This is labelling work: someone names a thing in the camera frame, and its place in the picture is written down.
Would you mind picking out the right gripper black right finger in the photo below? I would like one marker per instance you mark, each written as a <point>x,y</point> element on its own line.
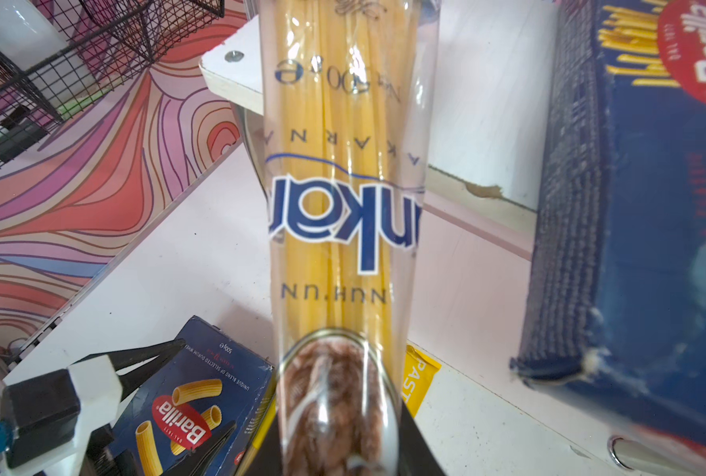
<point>414,455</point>

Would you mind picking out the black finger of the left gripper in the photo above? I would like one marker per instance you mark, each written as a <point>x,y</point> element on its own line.
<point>197,461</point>
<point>134,367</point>

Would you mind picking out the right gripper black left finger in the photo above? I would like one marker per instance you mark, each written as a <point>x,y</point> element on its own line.
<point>264,455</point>

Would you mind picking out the yellow Pastatime spaghetti bag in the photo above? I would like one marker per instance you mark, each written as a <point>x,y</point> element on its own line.
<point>419,372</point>

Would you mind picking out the dark blue Barilla spaghetti box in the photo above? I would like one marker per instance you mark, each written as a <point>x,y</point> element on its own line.
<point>615,319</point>

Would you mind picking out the blue Ankara spaghetti bag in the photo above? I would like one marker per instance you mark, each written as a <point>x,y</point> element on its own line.
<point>348,97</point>

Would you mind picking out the white two-tier shelf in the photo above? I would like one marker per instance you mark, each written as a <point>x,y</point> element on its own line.
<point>488,134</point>

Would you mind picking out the blue Barilla rigatoni box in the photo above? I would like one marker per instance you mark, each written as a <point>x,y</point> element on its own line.
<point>213,381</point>

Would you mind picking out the black wire basket left wall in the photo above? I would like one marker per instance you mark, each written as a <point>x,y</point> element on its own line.
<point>108,43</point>

